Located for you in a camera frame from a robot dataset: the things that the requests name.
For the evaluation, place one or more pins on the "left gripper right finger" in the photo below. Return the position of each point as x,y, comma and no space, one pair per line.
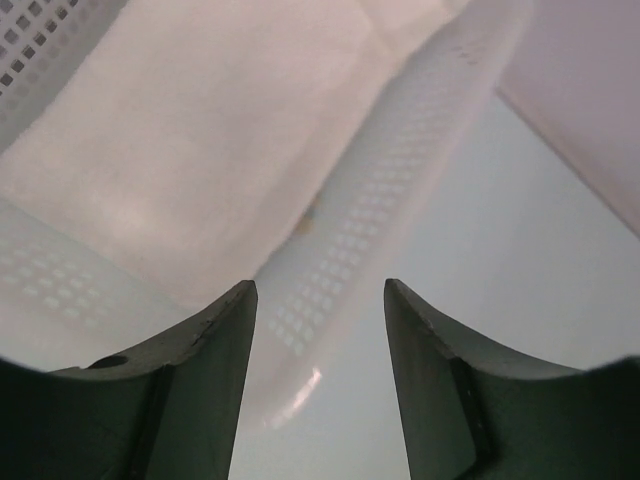
472,408

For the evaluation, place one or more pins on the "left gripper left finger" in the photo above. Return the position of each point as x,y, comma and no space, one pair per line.
166,408

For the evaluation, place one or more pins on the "white towel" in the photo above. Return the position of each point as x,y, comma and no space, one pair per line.
195,135

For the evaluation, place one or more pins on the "left white plastic basket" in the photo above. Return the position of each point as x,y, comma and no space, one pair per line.
64,305

